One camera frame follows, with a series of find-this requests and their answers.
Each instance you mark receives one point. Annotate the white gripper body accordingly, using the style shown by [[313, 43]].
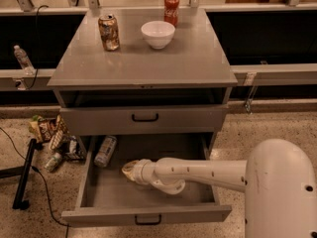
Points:
[[144, 171]]

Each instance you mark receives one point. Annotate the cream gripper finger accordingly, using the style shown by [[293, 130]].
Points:
[[129, 166], [129, 175]]

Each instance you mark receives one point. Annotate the clear plastic bottle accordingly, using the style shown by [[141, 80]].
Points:
[[105, 151]]

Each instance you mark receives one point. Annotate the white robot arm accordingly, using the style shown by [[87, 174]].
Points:
[[277, 179]]

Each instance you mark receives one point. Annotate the open grey lower drawer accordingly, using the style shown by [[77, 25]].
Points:
[[107, 198]]

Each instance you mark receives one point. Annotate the crushed plastic bottle on floor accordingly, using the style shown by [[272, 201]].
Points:
[[53, 162]]

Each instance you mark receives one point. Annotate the closed grey upper drawer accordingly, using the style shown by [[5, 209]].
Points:
[[117, 120]]

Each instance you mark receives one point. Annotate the grey drawer cabinet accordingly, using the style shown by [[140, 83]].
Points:
[[191, 70]]

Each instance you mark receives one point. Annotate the clear water bottle on ledge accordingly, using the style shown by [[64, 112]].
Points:
[[24, 61]]

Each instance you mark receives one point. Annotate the snack bag pile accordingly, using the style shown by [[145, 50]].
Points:
[[54, 132]]

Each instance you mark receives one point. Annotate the black stand leg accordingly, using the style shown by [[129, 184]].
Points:
[[23, 173]]

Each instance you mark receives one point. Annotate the white bowl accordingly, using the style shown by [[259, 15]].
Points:
[[158, 34]]

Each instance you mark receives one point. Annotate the brown patterned soda can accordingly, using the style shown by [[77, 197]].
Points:
[[109, 32]]

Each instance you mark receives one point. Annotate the red cola can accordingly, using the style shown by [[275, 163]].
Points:
[[171, 11]]

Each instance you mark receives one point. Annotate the black lower drawer handle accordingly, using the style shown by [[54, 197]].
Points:
[[148, 220]]

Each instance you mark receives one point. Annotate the black drawer handle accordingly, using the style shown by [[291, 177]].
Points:
[[144, 119], [148, 220]]

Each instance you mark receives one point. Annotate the black upper drawer handle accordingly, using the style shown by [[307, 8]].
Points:
[[144, 119]]

